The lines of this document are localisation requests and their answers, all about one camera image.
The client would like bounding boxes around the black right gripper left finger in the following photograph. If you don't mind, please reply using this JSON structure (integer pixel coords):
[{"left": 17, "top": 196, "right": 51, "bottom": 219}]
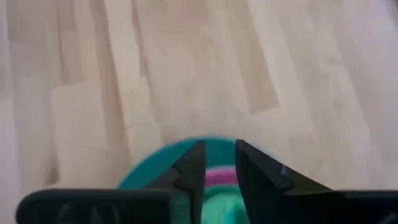
[{"left": 15, "top": 140, "right": 206, "bottom": 224}]

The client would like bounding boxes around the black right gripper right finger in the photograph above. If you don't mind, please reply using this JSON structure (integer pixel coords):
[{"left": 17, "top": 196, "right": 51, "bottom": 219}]
[{"left": 235, "top": 139, "right": 398, "bottom": 224}]

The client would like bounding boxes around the small green translucent plate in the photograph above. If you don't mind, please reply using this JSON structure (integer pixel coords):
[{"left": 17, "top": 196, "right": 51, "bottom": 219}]
[{"left": 170, "top": 184, "right": 249, "bottom": 224}]

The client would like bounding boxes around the magenta plastic plate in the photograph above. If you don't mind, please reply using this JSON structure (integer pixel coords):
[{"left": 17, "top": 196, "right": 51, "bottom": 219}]
[{"left": 205, "top": 170, "right": 239, "bottom": 187}]

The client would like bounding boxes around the large teal plastic plate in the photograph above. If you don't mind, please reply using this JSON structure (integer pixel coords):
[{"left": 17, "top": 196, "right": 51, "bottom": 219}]
[{"left": 116, "top": 136, "right": 280, "bottom": 190}]

